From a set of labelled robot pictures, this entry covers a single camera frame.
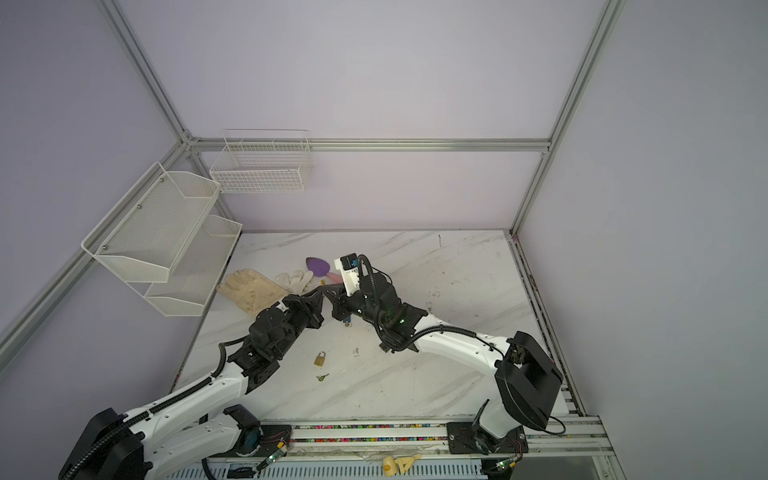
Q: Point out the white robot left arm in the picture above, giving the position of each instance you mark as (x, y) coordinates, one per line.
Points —
(201, 419)

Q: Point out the white mesh upper shelf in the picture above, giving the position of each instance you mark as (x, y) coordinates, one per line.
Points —
(144, 237)

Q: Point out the aluminium frame post left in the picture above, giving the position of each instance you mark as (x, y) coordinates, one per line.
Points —
(131, 45)

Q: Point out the beige leather glove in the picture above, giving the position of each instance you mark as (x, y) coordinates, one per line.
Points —
(250, 291)

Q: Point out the white wire basket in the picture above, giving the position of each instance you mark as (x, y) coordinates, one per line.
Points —
(263, 161)

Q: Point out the yellow toy figure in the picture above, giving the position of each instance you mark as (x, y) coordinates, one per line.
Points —
(392, 466)

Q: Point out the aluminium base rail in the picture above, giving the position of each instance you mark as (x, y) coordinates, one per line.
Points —
(335, 449)

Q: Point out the aluminium frame post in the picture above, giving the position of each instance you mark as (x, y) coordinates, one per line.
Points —
(131, 45)
(605, 25)

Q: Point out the brass padlock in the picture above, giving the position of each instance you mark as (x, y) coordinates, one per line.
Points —
(320, 359)

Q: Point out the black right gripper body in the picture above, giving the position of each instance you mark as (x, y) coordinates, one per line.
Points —
(345, 307)

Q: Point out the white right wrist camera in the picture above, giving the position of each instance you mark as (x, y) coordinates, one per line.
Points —
(348, 266)

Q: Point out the white mesh shelf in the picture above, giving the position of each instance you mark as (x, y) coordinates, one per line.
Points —
(194, 280)
(144, 237)

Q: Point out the purple pink toy shovel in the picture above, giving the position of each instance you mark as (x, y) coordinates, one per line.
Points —
(322, 270)

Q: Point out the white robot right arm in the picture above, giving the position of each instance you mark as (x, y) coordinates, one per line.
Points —
(527, 378)

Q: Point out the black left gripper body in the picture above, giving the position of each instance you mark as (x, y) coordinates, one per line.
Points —
(304, 312)

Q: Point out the aluminium frame post right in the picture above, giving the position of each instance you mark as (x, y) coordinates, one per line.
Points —
(605, 25)

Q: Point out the white mesh lower shelf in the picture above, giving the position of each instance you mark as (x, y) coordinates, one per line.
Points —
(194, 280)

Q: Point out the aluminium frame back bar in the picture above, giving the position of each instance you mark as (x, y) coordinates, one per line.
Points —
(385, 145)

